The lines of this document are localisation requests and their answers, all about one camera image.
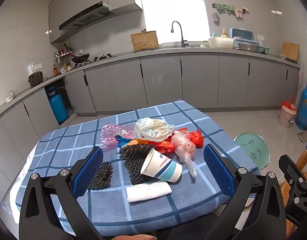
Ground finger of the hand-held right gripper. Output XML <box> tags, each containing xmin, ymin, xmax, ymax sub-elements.
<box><xmin>279</xmin><ymin>154</ymin><xmax>307</xmax><ymax>230</ymax></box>

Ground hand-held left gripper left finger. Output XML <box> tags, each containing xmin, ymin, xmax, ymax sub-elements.
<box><xmin>18</xmin><ymin>146</ymin><xmax>105</xmax><ymax>240</ymax></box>

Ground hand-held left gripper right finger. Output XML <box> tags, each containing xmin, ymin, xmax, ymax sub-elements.
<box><xmin>203</xmin><ymin>144</ymin><xmax>288</xmax><ymax>240</ymax></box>

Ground small black foam net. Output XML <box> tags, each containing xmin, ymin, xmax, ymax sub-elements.
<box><xmin>88</xmin><ymin>162</ymin><xmax>113</xmax><ymax>190</ymax></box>

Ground red plastic bag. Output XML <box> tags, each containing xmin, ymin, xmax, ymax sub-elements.
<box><xmin>169</xmin><ymin>127</ymin><xmax>203</xmax><ymax>148</ymax></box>

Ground clear plastic bag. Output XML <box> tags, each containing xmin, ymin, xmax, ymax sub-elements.
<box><xmin>172</xmin><ymin>130</ymin><xmax>198</xmax><ymax>178</ymax></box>

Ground large black foam net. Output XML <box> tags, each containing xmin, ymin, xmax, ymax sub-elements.
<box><xmin>118</xmin><ymin>143</ymin><xmax>156</xmax><ymax>185</ymax></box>

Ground orange and blue snack wrapper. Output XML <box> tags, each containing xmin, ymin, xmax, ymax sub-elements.
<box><xmin>115</xmin><ymin>134</ymin><xmax>174</xmax><ymax>155</ymax></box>

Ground striped paper cup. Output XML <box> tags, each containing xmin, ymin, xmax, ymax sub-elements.
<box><xmin>140</xmin><ymin>148</ymin><xmax>183</xmax><ymax>183</ymax></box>

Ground white foam sheet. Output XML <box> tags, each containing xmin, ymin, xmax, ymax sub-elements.
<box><xmin>125</xmin><ymin>182</ymin><xmax>173</xmax><ymax>203</ymax></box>

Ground white plastic bag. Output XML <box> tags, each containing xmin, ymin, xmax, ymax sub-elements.
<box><xmin>133</xmin><ymin>117</ymin><xmax>175</xmax><ymax>142</ymax></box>

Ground person's left hand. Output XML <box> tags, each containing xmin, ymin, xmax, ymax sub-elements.
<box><xmin>113</xmin><ymin>234</ymin><xmax>158</xmax><ymax>240</ymax></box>

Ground wicker chair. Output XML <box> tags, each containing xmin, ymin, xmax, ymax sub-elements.
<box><xmin>279</xmin><ymin>142</ymin><xmax>307</xmax><ymax>240</ymax></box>

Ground blue checked tablecloth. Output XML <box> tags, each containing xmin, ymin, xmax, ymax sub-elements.
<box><xmin>15</xmin><ymin>99</ymin><xmax>260</xmax><ymax>240</ymax></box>

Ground pink plastic wrap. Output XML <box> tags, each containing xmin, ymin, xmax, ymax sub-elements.
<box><xmin>101</xmin><ymin>122</ymin><xmax>134</xmax><ymax>152</ymax></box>

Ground green round stool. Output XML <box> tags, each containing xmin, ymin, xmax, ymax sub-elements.
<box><xmin>233</xmin><ymin>132</ymin><xmax>271</xmax><ymax>169</ymax></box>

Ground white bucket with red bag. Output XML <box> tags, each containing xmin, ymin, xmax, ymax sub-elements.
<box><xmin>278</xmin><ymin>102</ymin><xmax>298</xmax><ymax>128</ymax></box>

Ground blue gas cylinder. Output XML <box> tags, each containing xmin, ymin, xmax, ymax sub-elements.
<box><xmin>295</xmin><ymin>78</ymin><xmax>307</xmax><ymax>130</ymax></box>
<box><xmin>45</xmin><ymin>86</ymin><xmax>69</xmax><ymax>123</ymax></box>

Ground grey base cabinets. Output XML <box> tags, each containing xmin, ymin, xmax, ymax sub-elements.
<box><xmin>0</xmin><ymin>51</ymin><xmax>301</xmax><ymax>200</ymax></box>

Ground dark rice cooker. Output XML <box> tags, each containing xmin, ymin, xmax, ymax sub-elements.
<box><xmin>28</xmin><ymin>71</ymin><xmax>45</xmax><ymax>88</ymax></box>

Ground black wok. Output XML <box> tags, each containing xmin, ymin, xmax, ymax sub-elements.
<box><xmin>71</xmin><ymin>53</ymin><xmax>91</xmax><ymax>64</ymax></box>

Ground gas stove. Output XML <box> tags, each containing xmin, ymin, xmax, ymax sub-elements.
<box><xmin>73</xmin><ymin>54</ymin><xmax>117</xmax><ymax>68</ymax></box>

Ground metal spice rack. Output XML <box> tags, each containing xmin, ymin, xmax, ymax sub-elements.
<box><xmin>54</xmin><ymin>42</ymin><xmax>75</xmax><ymax>72</ymax></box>

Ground small wooden cutting board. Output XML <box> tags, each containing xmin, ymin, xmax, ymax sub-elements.
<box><xmin>281</xmin><ymin>41</ymin><xmax>300</xmax><ymax>62</ymax></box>

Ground metal basin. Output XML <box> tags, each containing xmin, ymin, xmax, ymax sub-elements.
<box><xmin>237</xmin><ymin>42</ymin><xmax>258</xmax><ymax>52</ymax></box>

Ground white plastic basin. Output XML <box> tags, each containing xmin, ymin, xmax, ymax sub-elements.
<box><xmin>208</xmin><ymin>37</ymin><xmax>235</xmax><ymax>49</ymax></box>

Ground grey countertop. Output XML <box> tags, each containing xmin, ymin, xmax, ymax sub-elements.
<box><xmin>0</xmin><ymin>46</ymin><xmax>301</xmax><ymax>120</ymax></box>

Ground black sink faucet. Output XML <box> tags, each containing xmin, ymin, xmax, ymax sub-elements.
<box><xmin>171</xmin><ymin>21</ymin><xmax>189</xmax><ymax>48</ymax></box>

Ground blue dish rack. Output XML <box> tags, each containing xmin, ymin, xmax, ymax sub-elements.
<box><xmin>229</xmin><ymin>28</ymin><xmax>259</xmax><ymax>48</ymax></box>

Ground large wooden cutting board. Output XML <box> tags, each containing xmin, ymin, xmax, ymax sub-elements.
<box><xmin>130</xmin><ymin>31</ymin><xmax>159</xmax><ymax>51</ymax></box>

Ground black range hood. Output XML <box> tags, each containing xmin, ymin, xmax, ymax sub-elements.
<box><xmin>59</xmin><ymin>1</ymin><xmax>116</xmax><ymax>32</ymax></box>

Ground beige hanging cloth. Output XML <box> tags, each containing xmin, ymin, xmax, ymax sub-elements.
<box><xmin>235</xmin><ymin>6</ymin><xmax>249</xmax><ymax>18</ymax></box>

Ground green hanging towel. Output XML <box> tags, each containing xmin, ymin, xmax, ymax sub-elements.
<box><xmin>213</xmin><ymin>3</ymin><xmax>235</xmax><ymax>13</ymax></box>

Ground kitchen window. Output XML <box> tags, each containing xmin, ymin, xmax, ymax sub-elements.
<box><xmin>140</xmin><ymin>0</ymin><xmax>210</xmax><ymax>44</ymax></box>

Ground pink mop handle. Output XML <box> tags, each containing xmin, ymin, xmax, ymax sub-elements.
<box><xmin>296</xmin><ymin>65</ymin><xmax>304</xmax><ymax>108</ymax></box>

